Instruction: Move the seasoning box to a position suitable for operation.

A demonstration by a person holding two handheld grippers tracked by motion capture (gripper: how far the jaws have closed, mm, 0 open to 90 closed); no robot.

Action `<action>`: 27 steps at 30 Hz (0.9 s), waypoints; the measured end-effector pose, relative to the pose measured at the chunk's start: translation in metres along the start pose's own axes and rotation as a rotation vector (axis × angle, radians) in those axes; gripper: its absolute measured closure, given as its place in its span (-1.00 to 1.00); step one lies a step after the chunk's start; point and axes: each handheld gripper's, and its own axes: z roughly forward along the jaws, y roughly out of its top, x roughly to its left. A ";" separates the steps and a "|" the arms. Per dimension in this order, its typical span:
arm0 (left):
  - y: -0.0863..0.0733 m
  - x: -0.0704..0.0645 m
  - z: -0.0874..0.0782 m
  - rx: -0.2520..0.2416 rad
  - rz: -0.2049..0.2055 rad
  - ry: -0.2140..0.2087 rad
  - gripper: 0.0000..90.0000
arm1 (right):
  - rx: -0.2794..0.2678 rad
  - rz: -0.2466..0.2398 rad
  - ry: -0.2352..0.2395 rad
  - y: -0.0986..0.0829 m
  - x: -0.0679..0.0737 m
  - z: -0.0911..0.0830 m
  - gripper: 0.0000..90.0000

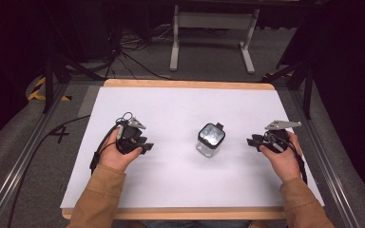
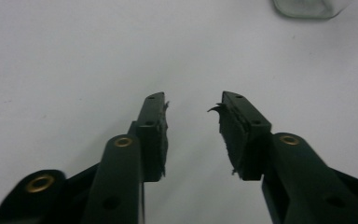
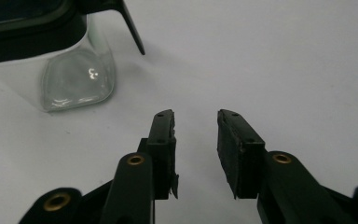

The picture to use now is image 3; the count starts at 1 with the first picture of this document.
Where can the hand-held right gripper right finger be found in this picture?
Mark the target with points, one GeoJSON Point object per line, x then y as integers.
{"type": "Point", "coordinates": [239, 161]}

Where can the clear jar with black lid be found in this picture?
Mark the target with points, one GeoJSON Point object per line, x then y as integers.
{"type": "Point", "coordinates": [56, 56]}

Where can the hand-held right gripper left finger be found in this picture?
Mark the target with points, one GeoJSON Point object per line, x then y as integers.
{"type": "Point", "coordinates": [161, 155]}

